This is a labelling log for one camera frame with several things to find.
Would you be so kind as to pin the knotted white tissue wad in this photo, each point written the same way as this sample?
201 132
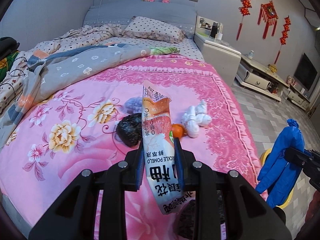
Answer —
195 122

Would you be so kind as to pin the orange peel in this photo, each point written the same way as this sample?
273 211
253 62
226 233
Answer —
178 130

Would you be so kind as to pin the purple foam fruit net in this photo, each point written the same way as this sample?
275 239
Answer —
132 105

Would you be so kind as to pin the white television stand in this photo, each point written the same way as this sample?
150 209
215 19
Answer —
297 100

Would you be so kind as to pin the orange white snack pouch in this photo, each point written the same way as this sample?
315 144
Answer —
160 140

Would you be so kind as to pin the red diamond knot hanging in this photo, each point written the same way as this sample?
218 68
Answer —
268 12

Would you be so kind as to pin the green leaf print cloth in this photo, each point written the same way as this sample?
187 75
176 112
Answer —
165 50

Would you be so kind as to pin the red items under table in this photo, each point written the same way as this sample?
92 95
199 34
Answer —
273 87

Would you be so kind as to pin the black thermos flask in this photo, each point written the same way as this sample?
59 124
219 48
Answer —
213 30

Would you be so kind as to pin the white cup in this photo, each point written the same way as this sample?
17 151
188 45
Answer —
220 35

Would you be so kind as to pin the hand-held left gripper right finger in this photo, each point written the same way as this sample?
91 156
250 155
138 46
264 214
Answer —
178 165

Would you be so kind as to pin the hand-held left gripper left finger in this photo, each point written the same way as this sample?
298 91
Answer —
140 167

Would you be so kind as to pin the white coffee table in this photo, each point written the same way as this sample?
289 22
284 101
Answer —
255 80

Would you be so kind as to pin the patterned beige cloth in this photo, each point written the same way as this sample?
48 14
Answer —
12 87

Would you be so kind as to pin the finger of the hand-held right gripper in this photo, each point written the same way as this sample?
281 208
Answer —
297 156

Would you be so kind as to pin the black flat television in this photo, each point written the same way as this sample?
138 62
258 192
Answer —
305 71

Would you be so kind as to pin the framed picture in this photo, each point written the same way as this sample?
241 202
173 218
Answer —
206 25

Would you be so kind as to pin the dark cloth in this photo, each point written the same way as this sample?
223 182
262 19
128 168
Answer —
7 45

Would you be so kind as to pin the polka dot bed sheet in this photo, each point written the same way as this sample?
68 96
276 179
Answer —
190 47

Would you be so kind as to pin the blue rubber glove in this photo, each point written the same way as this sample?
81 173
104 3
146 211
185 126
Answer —
277 162

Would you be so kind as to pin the polka dot duvet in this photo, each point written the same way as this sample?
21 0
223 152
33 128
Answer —
87 33

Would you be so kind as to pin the small snow globe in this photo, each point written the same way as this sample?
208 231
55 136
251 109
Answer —
250 54

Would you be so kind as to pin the green floral cloth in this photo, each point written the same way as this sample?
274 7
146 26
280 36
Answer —
6 61

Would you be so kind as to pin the grey upholstered bed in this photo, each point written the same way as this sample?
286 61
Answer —
140 13

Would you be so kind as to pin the pink floral blanket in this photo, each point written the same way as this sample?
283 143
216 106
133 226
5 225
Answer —
225 105

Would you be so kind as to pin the grey floral quilt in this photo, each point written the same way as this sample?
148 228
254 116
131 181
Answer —
75 65

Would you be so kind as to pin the white leather nightstand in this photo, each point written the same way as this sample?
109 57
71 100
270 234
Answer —
217 52

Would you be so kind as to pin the yellow round trash bin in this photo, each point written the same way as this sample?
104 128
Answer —
263 156

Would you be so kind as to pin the polka dot pillow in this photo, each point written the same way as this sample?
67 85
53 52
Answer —
152 28

